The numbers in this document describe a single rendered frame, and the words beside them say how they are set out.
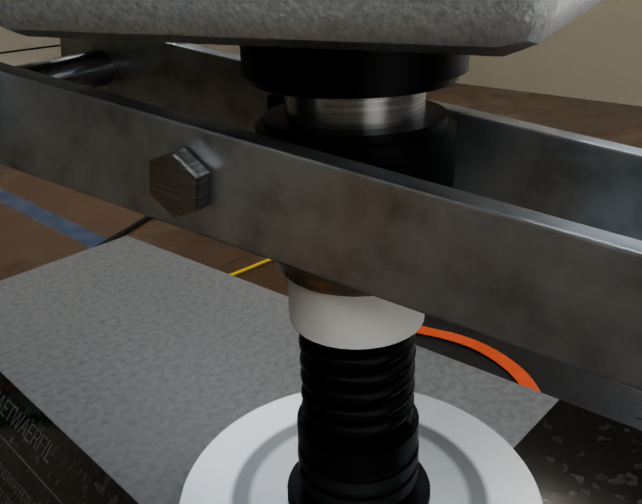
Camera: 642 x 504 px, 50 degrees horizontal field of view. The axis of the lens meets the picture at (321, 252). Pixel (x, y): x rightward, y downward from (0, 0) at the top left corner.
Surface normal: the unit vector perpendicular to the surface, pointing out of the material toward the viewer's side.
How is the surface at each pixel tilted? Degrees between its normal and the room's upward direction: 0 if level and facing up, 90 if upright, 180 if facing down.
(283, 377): 0
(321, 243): 90
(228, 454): 0
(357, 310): 90
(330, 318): 90
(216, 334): 0
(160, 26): 113
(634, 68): 90
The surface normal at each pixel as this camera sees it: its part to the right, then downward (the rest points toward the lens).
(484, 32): -0.41, 0.70
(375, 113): 0.21, 0.40
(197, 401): -0.03, -0.91
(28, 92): -0.46, 0.38
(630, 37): -0.69, 0.32
